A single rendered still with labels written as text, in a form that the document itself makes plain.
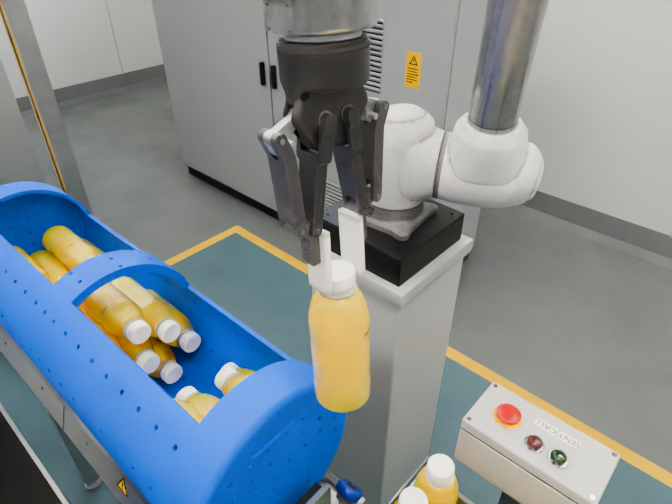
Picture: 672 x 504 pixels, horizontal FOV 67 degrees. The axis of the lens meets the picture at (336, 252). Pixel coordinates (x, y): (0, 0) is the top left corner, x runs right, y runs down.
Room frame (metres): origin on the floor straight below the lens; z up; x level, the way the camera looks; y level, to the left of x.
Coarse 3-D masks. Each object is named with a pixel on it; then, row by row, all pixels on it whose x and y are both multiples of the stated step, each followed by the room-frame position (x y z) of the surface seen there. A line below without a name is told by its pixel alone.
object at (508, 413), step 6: (498, 408) 0.49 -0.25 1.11; (504, 408) 0.49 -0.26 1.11; (510, 408) 0.49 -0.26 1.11; (516, 408) 0.49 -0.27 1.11; (498, 414) 0.48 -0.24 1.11; (504, 414) 0.48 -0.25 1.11; (510, 414) 0.48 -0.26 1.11; (516, 414) 0.48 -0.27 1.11; (504, 420) 0.47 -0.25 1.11; (510, 420) 0.47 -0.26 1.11; (516, 420) 0.47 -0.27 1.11
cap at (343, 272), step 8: (336, 264) 0.42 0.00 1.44; (344, 264) 0.42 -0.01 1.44; (336, 272) 0.41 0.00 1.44; (344, 272) 0.41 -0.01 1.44; (352, 272) 0.41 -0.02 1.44; (336, 280) 0.40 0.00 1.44; (344, 280) 0.40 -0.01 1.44; (352, 280) 0.40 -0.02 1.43; (336, 288) 0.40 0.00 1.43; (344, 288) 0.40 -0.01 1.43
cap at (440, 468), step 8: (432, 456) 0.43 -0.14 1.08; (440, 456) 0.43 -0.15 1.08; (432, 464) 0.42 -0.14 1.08; (440, 464) 0.42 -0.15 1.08; (448, 464) 0.42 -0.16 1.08; (432, 472) 0.41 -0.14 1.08; (440, 472) 0.41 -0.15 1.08; (448, 472) 0.41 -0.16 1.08; (432, 480) 0.41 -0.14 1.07; (440, 480) 0.40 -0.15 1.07; (448, 480) 0.40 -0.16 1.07
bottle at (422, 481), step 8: (424, 472) 0.43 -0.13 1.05; (416, 480) 0.42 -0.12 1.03; (424, 480) 0.41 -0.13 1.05; (456, 480) 0.42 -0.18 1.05; (424, 488) 0.40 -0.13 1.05; (432, 488) 0.40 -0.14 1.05; (440, 488) 0.40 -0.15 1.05; (448, 488) 0.40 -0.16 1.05; (456, 488) 0.41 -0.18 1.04; (432, 496) 0.39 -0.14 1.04; (440, 496) 0.39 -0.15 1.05; (448, 496) 0.39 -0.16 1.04; (456, 496) 0.40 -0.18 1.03
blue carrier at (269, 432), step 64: (0, 192) 0.95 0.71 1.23; (64, 192) 1.04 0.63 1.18; (0, 256) 0.76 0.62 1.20; (128, 256) 0.73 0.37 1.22; (0, 320) 0.70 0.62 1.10; (64, 320) 0.59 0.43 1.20; (192, 320) 0.76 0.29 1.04; (64, 384) 0.52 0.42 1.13; (128, 384) 0.46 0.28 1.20; (192, 384) 0.66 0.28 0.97; (256, 384) 0.44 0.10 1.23; (128, 448) 0.40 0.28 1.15; (192, 448) 0.37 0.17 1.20; (256, 448) 0.38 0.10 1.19; (320, 448) 0.46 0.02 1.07
